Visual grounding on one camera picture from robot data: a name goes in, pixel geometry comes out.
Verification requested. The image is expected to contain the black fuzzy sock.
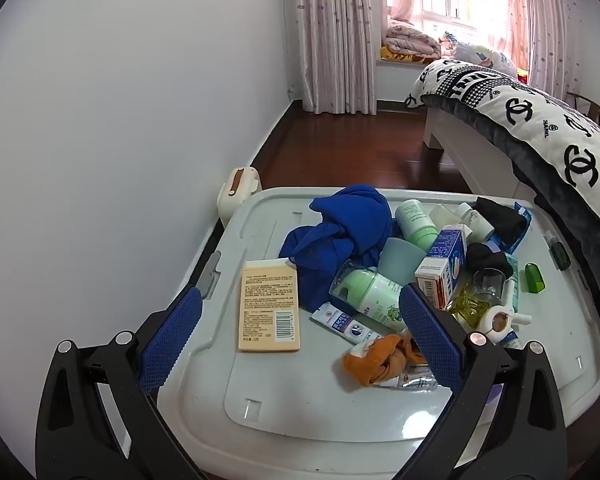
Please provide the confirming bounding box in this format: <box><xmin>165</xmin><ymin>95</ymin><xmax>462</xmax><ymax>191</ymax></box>
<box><xmin>465</xmin><ymin>242</ymin><xmax>515</xmax><ymax>281</ymax></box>

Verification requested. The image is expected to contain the blue packet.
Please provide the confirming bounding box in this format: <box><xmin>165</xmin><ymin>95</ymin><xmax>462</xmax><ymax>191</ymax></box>
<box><xmin>512</xmin><ymin>201</ymin><xmax>533</xmax><ymax>256</ymax></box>

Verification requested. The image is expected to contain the white printed quilt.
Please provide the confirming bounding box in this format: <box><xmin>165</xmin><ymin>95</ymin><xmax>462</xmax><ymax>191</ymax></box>
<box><xmin>442</xmin><ymin>32</ymin><xmax>518</xmax><ymax>76</ymax></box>

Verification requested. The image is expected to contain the dark green spray bottle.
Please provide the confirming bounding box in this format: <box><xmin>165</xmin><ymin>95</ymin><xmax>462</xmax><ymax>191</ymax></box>
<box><xmin>542</xmin><ymin>230</ymin><xmax>571</xmax><ymax>271</ymax></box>

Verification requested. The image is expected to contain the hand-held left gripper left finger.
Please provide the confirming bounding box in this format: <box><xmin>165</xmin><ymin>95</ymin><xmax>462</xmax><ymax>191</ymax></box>
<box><xmin>34</xmin><ymin>285</ymin><xmax>203</xmax><ymax>480</ymax></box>

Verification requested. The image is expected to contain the clear glass cup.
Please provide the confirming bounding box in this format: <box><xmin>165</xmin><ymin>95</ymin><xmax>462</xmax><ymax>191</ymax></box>
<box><xmin>472</xmin><ymin>267</ymin><xmax>506</xmax><ymax>308</ymax></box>

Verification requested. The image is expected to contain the white plastic storage box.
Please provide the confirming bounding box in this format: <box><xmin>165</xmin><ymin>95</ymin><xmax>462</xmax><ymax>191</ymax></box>
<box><xmin>155</xmin><ymin>186</ymin><xmax>600</xmax><ymax>480</ymax></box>

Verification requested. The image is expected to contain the white bed frame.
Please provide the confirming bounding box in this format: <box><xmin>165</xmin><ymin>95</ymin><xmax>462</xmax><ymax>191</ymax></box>
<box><xmin>424</xmin><ymin>105</ymin><xmax>536</xmax><ymax>206</ymax></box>

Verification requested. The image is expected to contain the green translucent cap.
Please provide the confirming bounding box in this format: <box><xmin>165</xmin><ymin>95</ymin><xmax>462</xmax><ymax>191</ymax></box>
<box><xmin>524</xmin><ymin>262</ymin><xmax>547</xmax><ymax>293</ymax></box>

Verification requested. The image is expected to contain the white jar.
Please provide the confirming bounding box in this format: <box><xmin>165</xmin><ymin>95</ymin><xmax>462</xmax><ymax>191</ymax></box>
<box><xmin>430</xmin><ymin>203</ymin><xmax>461</xmax><ymax>231</ymax></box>

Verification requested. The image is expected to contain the pink folded quilt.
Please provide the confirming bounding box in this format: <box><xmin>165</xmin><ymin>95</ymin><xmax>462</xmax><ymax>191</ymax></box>
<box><xmin>385</xmin><ymin>22</ymin><xmax>443</xmax><ymax>58</ymax></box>

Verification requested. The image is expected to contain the beige cardboard packet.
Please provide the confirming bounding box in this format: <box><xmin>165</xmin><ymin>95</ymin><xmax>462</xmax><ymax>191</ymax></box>
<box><xmin>237</xmin><ymin>257</ymin><xmax>302</xmax><ymax>353</ymax></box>

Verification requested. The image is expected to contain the blue white carton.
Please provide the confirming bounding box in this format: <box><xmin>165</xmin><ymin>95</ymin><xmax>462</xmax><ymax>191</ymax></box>
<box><xmin>414</xmin><ymin>225</ymin><xmax>468</xmax><ymax>311</ymax></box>

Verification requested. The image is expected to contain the teal tube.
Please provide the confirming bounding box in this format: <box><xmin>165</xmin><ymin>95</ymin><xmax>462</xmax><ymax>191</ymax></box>
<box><xmin>502</xmin><ymin>255</ymin><xmax>521</xmax><ymax>311</ymax></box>

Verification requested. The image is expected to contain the pink dotted curtain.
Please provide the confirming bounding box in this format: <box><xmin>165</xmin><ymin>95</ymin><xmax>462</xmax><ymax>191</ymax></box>
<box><xmin>295</xmin><ymin>0</ymin><xmax>388</xmax><ymax>116</ymax></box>
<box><xmin>522</xmin><ymin>0</ymin><xmax>583</xmax><ymax>103</ymax></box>

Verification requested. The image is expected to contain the wooden chair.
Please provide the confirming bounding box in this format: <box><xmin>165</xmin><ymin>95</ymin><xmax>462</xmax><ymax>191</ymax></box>
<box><xmin>567</xmin><ymin>91</ymin><xmax>600</xmax><ymax>126</ymax></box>

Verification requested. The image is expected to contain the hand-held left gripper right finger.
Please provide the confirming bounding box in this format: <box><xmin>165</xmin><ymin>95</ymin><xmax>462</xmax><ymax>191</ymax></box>
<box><xmin>397</xmin><ymin>284</ymin><xmax>568</xmax><ymax>480</ymax></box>

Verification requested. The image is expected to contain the white brown round clip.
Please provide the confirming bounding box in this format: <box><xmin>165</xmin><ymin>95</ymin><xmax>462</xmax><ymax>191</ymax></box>
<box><xmin>479</xmin><ymin>292</ymin><xmax>533</xmax><ymax>336</ymax></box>

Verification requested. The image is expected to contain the blue cloth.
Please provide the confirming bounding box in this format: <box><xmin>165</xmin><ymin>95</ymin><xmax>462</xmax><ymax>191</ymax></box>
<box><xmin>279</xmin><ymin>185</ymin><xmax>401</xmax><ymax>313</ymax></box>

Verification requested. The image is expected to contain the orange cloth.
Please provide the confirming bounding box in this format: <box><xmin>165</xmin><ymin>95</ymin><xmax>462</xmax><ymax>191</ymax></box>
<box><xmin>342</xmin><ymin>332</ymin><xmax>428</xmax><ymax>387</ymax></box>

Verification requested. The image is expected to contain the clear red white tube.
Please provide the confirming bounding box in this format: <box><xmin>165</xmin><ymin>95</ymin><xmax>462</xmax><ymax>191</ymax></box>
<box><xmin>380</xmin><ymin>365</ymin><xmax>438</xmax><ymax>392</ymax></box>

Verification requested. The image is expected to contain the light blue cup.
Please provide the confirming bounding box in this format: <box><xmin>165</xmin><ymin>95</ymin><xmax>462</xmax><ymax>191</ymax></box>
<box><xmin>378</xmin><ymin>236</ymin><xmax>428</xmax><ymax>293</ymax></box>

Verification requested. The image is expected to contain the yellow hair claw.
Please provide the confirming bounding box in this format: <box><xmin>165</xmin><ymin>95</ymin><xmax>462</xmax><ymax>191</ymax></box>
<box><xmin>447</xmin><ymin>282</ymin><xmax>491</xmax><ymax>328</ymax></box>

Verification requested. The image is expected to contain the pale green clear-cap bottle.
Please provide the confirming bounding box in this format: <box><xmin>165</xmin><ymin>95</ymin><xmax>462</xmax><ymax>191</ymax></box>
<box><xmin>328</xmin><ymin>260</ymin><xmax>406</xmax><ymax>333</ymax></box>

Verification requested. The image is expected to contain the green bottle white label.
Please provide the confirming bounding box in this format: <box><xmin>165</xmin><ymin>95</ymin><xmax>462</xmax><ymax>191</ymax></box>
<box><xmin>395</xmin><ymin>199</ymin><xmax>440</xmax><ymax>253</ymax></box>

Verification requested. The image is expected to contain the white blue tube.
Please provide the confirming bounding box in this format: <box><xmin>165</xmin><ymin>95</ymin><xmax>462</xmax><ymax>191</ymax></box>
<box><xmin>310</xmin><ymin>302</ymin><xmax>383</xmax><ymax>346</ymax></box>

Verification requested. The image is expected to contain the yellow printed blanket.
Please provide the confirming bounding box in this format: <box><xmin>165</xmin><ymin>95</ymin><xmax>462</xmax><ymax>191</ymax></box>
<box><xmin>380</xmin><ymin>45</ymin><xmax>431</xmax><ymax>66</ymax></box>

